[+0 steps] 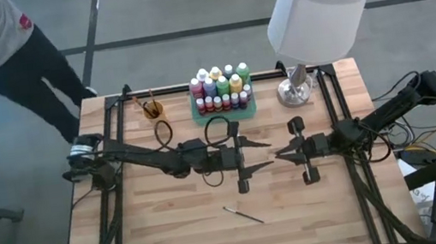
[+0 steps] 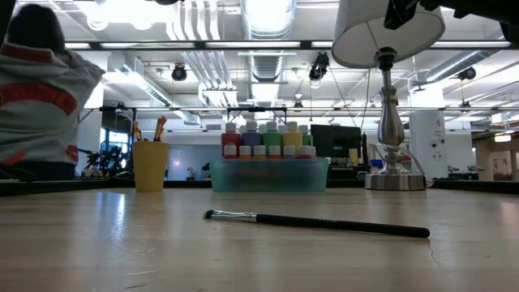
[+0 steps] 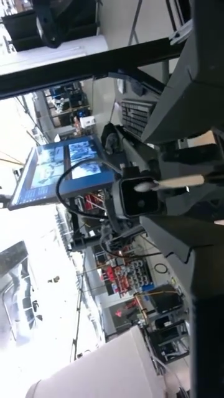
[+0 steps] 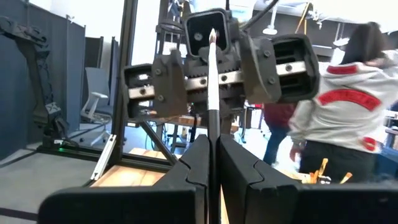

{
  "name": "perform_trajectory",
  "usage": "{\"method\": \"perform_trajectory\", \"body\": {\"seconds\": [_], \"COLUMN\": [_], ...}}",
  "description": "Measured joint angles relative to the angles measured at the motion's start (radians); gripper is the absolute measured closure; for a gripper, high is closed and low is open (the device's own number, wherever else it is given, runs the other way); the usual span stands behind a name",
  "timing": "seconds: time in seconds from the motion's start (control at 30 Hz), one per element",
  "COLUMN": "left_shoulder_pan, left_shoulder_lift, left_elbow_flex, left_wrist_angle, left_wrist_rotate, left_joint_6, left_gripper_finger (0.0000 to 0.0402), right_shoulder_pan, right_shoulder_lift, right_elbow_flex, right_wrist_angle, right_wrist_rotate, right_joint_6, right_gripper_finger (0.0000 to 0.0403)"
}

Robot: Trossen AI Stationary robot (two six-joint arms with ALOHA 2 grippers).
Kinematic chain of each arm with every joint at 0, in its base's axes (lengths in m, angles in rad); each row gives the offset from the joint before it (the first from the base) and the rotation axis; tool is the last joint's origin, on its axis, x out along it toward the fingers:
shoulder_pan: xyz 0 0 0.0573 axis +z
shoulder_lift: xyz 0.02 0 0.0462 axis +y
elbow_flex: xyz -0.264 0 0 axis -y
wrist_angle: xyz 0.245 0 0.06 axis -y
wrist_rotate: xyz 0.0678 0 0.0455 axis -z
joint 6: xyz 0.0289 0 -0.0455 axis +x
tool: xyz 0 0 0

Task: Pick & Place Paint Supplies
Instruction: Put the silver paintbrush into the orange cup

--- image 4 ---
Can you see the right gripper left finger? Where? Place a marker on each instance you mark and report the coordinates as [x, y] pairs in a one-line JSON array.
[[155, 205]]

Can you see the dark blue partition panel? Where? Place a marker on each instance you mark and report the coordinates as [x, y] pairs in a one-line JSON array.
[[12, 109]]

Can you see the white office chair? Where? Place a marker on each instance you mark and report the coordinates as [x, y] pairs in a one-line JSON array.
[[93, 102]]

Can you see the white background lamp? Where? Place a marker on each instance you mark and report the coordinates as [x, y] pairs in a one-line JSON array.
[[270, 30]]

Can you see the black background robot arm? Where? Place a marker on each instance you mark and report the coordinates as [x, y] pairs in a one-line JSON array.
[[34, 77]]

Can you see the black paintbrush orange bristles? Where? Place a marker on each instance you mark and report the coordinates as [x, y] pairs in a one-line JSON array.
[[313, 177], [345, 178]]

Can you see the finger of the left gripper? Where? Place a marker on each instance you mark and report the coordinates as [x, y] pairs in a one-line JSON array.
[[169, 84], [259, 68]]

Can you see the dark grey partition panel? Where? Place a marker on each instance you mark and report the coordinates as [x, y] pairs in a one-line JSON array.
[[93, 49]]

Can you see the person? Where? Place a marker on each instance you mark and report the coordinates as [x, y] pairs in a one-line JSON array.
[[342, 124], [276, 118]]

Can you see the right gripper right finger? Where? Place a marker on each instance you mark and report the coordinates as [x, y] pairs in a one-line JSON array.
[[280, 205]]

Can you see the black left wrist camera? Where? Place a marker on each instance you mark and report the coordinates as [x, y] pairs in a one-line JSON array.
[[199, 21]]

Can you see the wooden background table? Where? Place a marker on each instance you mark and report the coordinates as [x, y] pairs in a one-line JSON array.
[[186, 119]]

